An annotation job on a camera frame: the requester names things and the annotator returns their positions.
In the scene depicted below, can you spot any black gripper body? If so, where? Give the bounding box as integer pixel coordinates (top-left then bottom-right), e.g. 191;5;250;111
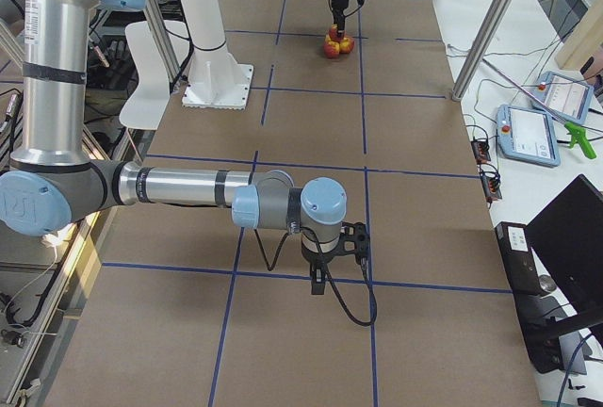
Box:
301;232;345;276
330;0;350;26

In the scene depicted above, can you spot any lone red yellow apple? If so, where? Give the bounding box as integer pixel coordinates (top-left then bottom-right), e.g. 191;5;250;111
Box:
328;24;342;42

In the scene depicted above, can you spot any red yellow apple far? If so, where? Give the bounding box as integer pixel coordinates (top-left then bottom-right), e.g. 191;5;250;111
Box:
339;36;355;55

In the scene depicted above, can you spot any red yellow apple right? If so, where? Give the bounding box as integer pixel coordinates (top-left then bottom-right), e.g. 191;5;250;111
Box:
323;40;342;59

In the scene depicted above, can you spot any black computer box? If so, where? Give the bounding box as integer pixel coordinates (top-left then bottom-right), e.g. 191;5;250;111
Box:
495;221;547;296

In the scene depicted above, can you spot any near teach pendant tablet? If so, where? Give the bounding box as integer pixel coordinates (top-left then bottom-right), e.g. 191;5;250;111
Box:
496;105;561;167

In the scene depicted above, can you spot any teach pendant tablet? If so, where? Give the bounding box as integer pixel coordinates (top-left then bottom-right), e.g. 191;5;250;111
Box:
533;71;594;125
496;105;561;167

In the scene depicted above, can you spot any far teach pendant tablet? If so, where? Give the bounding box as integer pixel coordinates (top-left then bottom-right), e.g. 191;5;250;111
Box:
533;71;594;125

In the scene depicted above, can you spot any black monitor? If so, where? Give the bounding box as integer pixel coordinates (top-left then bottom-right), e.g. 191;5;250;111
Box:
514;174;602;374

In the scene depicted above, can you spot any white camera post base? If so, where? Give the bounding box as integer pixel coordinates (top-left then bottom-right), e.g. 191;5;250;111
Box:
181;0;253;110

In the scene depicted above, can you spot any aluminium frame post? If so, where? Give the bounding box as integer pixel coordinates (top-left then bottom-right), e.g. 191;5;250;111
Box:
451;0;512;102

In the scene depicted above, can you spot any usb hub with cables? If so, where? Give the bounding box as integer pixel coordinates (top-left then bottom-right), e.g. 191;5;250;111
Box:
466;124;491;165

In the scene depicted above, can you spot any green handled reacher grabber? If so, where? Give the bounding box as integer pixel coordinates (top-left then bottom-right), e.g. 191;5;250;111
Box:
481;57;596;159

